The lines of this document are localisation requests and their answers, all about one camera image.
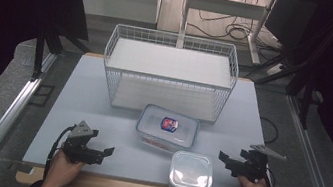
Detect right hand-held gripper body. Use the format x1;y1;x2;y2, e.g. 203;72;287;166
235;141;289;187

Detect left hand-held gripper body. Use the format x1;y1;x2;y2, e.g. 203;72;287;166
60;117;101;166

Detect white square plastic container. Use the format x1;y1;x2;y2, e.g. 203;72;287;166
166;148;217;187

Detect clear food container blue lid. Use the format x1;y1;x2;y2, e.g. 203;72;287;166
132;101;203;157

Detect white wire rack shelf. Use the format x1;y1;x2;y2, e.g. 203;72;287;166
95;22;244;128

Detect person's left hand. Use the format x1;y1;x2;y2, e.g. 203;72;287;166
40;147;89;187

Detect light grey table mat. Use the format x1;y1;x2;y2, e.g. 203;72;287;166
22;45;293;187

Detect white power strip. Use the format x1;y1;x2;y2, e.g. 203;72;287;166
265;61;287;79

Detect black metal stand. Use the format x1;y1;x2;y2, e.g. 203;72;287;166
246;0;333;135
29;18;96;91

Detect dark monitor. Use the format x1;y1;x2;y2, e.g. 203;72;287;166
260;0;319;53

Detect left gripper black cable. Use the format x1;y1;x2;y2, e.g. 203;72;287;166
41;121;78;184

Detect thin black floor cable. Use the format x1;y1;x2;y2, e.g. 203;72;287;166
256;116;282;146

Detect black floor cables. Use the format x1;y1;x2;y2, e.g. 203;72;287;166
185;0;290;51

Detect white desk frame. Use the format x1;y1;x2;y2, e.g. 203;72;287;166
175;0;278;67

